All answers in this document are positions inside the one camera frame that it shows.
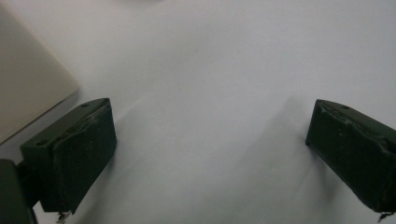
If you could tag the white storage box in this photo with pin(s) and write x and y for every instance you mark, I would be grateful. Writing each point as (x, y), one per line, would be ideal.
(28, 87)

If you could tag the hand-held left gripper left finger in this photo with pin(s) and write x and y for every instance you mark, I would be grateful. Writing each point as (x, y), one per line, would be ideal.
(77, 158)

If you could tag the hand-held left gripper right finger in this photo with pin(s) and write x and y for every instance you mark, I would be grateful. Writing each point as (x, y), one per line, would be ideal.
(355, 149)

